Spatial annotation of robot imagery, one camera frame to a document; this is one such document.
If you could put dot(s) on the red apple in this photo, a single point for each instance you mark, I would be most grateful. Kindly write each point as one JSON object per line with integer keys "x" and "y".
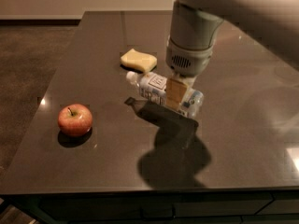
{"x": 75, "y": 120}

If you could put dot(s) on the blue plastic water bottle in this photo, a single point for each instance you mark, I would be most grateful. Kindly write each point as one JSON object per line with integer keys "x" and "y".
{"x": 153, "y": 87}

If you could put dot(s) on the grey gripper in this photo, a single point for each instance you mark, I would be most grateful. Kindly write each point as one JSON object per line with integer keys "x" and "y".
{"x": 186, "y": 62}

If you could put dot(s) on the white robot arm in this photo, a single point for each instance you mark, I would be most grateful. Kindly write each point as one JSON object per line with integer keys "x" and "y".
{"x": 194, "y": 26}

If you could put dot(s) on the yellow sponge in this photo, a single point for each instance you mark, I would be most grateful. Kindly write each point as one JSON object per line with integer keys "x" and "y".
{"x": 138, "y": 61}

